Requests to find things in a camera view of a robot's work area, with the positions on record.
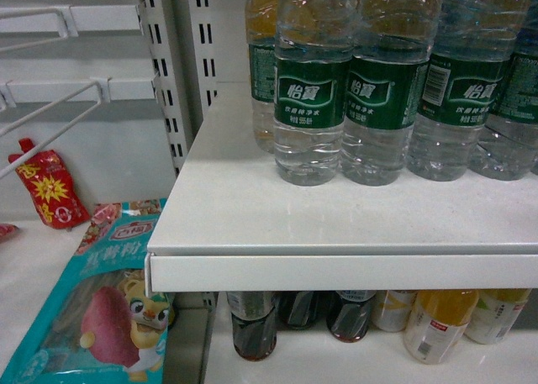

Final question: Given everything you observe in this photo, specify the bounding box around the water bottle green barcode label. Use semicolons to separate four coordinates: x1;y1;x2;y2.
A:
406;0;531;181

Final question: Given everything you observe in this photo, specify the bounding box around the dark drink bottle blue label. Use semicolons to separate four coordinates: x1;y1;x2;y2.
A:
326;290;376;343

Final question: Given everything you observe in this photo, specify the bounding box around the red packet edge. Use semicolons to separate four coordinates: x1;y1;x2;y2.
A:
0;223;19;243

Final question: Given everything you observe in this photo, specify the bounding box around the dark drink bottle left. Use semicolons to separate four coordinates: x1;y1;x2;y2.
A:
226;291;277;361

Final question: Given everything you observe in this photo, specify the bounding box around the water bottle green label front-left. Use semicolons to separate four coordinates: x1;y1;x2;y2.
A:
273;0;357;186

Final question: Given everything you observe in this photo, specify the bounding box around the red spouted sauce pouch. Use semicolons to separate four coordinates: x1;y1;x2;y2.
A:
15;150;91;229

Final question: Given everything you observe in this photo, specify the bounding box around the yellow tea bottle green label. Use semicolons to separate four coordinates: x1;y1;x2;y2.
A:
245;0;278;153

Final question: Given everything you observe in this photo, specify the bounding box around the dark drink bottle middle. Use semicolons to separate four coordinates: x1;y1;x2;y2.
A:
277;291;323;330

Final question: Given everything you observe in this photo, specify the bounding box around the water bottle far right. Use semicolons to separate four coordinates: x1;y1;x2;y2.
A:
469;0;537;181

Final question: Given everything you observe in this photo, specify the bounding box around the orange juice bottle white label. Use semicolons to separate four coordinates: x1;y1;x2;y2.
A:
403;289;479;365

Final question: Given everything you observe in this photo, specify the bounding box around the white wire hook rack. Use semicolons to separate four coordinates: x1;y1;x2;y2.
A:
0;4;163;180

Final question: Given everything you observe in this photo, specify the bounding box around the white yellow drink bottle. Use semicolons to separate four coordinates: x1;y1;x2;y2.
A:
372;290;418;332

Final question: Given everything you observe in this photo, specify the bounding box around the white slotted shelf upright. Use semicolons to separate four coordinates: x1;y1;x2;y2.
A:
140;0;193;173

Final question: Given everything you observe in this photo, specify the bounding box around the teal sweet potato noodle bag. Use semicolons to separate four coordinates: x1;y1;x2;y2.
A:
1;198;175;383

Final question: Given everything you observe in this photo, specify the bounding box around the yellow tea bottle white label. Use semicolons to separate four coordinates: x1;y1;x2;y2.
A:
464;288;531;345

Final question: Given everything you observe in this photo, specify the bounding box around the white upper shelf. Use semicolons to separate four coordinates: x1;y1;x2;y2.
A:
146;82;537;292

